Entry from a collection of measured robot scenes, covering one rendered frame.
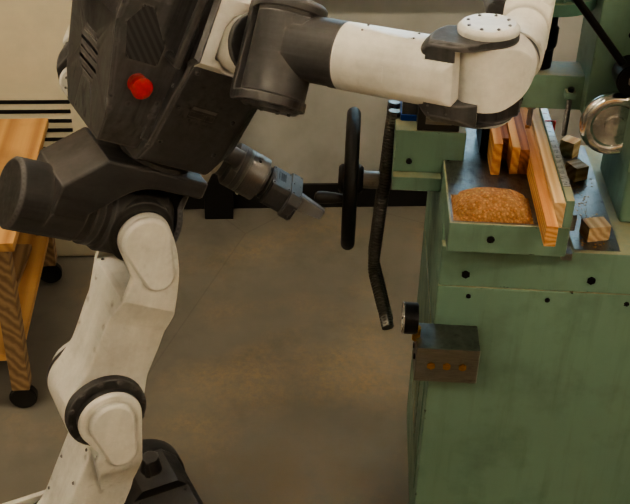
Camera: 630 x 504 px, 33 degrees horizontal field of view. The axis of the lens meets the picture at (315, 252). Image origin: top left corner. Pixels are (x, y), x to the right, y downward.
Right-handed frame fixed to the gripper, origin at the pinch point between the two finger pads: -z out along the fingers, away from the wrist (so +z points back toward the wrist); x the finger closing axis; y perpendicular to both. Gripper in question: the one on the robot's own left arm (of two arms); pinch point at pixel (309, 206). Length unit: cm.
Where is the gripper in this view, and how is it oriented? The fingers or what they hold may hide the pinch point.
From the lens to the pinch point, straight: 206.8
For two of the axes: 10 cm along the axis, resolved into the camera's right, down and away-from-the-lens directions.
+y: 5.3, -7.3, -4.3
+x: -0.2, 5.0, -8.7
